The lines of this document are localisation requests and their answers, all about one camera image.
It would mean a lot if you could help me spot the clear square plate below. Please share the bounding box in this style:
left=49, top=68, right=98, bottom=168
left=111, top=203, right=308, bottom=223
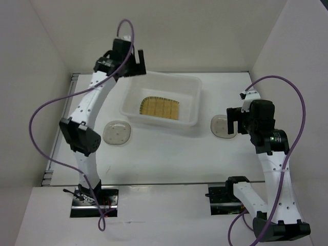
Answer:
left=210, top=115, right=236, bottom=139
left=102, top=120, right=131, bottom=146

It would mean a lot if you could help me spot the woven bamboo tray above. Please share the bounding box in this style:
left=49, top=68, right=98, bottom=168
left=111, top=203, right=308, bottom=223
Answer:
left=139, top=96, right=180, bottom=120

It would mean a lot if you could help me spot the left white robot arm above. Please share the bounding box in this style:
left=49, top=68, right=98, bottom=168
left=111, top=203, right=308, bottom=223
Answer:
left=59, top=36, right=146, bottom=205

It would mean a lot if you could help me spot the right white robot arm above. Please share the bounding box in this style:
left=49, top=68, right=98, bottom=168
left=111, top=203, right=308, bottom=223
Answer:
left=224, top=99, right=311, bottom=243

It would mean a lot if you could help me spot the translucent plastic bin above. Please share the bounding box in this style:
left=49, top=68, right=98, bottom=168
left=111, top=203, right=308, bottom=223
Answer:
left=119, top=71, right=202, bottom=136

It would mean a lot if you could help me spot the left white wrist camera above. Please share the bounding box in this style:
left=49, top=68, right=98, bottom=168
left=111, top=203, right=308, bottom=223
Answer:
left=121, top=35, right=131, bottom=42

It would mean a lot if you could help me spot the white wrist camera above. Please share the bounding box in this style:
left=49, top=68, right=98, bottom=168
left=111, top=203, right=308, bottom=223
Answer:
left=121, top=35, right=131, bottom=42
left=240, top=90, right=261, bottom=113

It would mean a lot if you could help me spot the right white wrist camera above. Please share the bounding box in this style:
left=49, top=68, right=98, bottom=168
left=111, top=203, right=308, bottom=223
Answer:
left=240, top=90, right=261, bottom=113

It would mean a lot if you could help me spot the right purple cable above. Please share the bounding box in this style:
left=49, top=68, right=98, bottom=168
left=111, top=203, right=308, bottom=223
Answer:
left=228, top=75, right=308, bottom=245

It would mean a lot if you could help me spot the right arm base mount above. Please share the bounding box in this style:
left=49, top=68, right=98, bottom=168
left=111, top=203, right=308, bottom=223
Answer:
left=205, top=183, right=245, bottom=216

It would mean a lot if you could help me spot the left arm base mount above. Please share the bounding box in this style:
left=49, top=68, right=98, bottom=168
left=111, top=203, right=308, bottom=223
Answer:
left=63, top=187, right=119, bottom=218

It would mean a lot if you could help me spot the aluminium table frame rail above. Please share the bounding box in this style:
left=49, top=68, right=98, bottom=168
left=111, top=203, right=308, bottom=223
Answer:
left=40, top=73, right=80, bottom=187

